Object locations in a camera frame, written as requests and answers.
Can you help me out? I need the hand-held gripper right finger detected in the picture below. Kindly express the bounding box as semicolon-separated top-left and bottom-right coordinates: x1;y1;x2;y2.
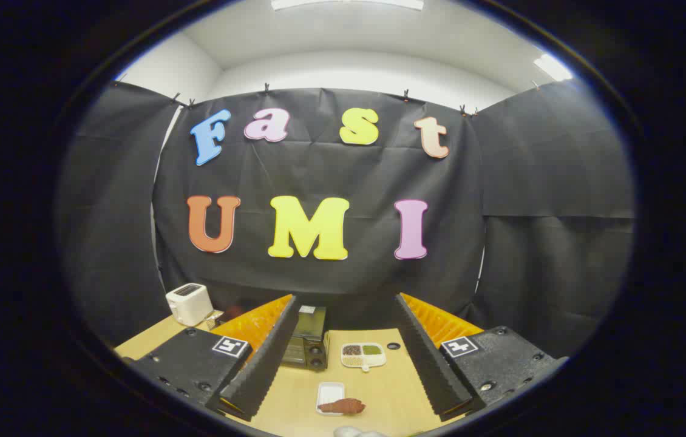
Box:
393;293;562;422

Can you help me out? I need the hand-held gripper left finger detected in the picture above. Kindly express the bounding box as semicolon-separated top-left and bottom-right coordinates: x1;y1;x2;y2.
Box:
131;294;301;422

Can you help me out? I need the black toaster oven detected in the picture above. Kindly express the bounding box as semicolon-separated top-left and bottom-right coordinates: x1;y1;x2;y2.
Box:
279;305;330;372

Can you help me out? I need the reddish brown meat piece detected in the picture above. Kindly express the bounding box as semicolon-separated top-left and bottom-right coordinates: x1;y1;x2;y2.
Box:
319;398;367;416

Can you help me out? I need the white toaster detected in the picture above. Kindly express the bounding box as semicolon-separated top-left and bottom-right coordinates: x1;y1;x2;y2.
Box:
165;283;214;327

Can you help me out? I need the white rectangular tray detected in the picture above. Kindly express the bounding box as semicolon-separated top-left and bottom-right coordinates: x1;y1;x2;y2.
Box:
316;382;345;416

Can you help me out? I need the white divided dish with beans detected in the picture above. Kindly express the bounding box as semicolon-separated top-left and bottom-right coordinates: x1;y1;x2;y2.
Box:
341;342;387;373

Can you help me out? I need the small ceiling light panel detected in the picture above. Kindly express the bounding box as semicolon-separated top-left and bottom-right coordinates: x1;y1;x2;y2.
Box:
532;53;573;83

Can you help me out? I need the long ceiling light panel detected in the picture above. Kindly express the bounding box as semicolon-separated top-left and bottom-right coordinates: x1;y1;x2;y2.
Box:
270;0;426;12

